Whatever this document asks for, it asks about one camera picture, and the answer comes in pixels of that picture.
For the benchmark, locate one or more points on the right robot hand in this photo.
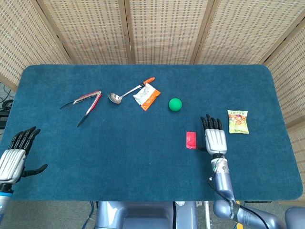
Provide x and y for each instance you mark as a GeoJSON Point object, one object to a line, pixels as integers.
{"type": "Point", "coordinates": [215, 142]}

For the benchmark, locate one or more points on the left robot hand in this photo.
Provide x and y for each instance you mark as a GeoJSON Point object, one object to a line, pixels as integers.
{"type": "Point", "coordinates": [12, 162]}

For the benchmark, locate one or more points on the red packet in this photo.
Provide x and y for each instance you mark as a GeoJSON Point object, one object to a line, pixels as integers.
{"type": "Point", "coordinates": [191, 139]}

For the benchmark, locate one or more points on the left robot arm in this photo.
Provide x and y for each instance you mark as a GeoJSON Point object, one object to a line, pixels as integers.
{"type": "Point", "coordinates": [3, 198]}

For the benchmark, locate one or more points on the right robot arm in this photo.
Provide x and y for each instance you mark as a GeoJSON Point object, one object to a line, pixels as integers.
{"type": "Point", "coordinates": [222, 181]}

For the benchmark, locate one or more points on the yellow-green snack bag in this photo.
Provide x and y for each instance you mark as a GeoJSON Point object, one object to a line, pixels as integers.
{"type": "Point", "coordinates": [238, 121]}

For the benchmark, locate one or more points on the black box on floor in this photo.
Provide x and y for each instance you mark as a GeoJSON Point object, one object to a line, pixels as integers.
{"type": "Point", "coordinates": [3, 119]}

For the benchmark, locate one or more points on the green ball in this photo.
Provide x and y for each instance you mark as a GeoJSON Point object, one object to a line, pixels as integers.
{"type": "Point", "coordinates": [175, 104]}

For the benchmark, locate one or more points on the orange and white sachet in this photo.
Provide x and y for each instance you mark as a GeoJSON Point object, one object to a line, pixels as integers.
{"type": "Point", "coordinates": [149, 96]}

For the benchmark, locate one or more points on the blue table cloth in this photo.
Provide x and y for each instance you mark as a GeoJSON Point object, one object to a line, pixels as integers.
{"type": "Point", "coordinates": [119, 155]}

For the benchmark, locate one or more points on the steel tongs with red grips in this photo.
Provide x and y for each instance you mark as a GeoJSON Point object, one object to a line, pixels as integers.
{"type": "Point", "coordinates": [95, 100]}

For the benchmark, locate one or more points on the blue-grey robot torso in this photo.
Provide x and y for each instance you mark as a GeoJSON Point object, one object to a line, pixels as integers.
{"type": "Point", "coordinates": [143, 217]}

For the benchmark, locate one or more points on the woven rattan folding screen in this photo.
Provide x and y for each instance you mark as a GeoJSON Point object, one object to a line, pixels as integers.
{"type": "Point", "coordinates": [166, 28]}

